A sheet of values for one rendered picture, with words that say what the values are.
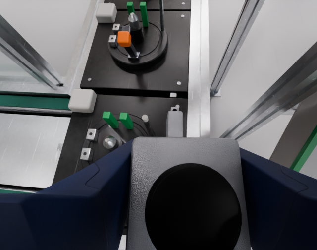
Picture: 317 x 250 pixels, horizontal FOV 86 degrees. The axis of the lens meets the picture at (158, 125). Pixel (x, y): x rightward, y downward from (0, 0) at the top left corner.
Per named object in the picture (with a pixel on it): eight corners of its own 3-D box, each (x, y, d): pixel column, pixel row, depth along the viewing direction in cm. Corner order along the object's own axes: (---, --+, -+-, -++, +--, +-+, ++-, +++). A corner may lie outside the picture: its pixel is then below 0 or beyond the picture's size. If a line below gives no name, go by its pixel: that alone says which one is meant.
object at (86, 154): (91, 161, 30) (87, 159, 28) (83, 160, 30) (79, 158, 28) (94, 150, 30) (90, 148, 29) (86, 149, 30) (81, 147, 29)
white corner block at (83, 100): (96, 116, 37) (88, 108, 33) (77, 115, 37) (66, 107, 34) (100, 97, 39) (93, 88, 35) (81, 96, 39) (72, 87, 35)
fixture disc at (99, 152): (154, 194, 29) (153, 195, 27) (77, 187, 30) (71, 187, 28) (161, 119, 34) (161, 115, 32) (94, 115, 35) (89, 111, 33)
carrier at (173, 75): (186, 96, 37) (194, 55, 26) (83, 92, 39) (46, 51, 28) (189, 17, 46) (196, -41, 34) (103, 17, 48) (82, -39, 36)
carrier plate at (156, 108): (182, 228, 29) (183, 231, 27) (50, 213, 31) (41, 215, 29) (186, 102, 37) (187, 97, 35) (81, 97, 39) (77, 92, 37)
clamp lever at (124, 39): (137, 58, 36) (128, 42, 28) (128, 58, 36) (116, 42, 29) (138, 41, 36) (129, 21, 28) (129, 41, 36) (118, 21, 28)
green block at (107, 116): (118, 128, 31) (109, 118, 27) (111, 128, 32) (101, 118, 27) (119, 122, 32) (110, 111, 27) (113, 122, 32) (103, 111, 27)
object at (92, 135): (97, 142, 31) (93, 139, 29) (89, 141, 31) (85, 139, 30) (99, 131, 32) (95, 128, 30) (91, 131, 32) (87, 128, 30)
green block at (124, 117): (132, 129, 31) (126, 119, 27) (126, 129, 31) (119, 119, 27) (133, 123, 32) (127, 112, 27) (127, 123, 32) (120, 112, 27)
